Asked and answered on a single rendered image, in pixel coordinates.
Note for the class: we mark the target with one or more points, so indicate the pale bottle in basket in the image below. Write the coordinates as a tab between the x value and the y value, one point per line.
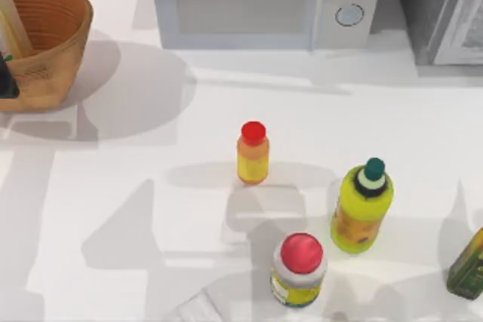
11	24

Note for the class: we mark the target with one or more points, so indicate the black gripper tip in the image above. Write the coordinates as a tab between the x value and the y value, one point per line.
7	78

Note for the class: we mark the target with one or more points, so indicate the dark green bottle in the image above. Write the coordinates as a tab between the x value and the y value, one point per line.
468	269

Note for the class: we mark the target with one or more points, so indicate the brown woven basket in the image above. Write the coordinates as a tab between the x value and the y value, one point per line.
56	28

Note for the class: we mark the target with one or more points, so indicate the yellow bottle with red cap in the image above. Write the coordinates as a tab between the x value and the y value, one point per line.
253	158

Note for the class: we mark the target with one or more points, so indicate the yellow-green bottle with teal cap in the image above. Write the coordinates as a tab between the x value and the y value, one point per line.
360	210

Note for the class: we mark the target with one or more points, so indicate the pale microwave oven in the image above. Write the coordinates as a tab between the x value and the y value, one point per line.
241	1

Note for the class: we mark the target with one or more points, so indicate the white jar with red lid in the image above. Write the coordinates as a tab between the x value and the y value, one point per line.
300	273

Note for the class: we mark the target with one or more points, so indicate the microwave knob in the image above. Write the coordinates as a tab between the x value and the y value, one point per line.
349	15

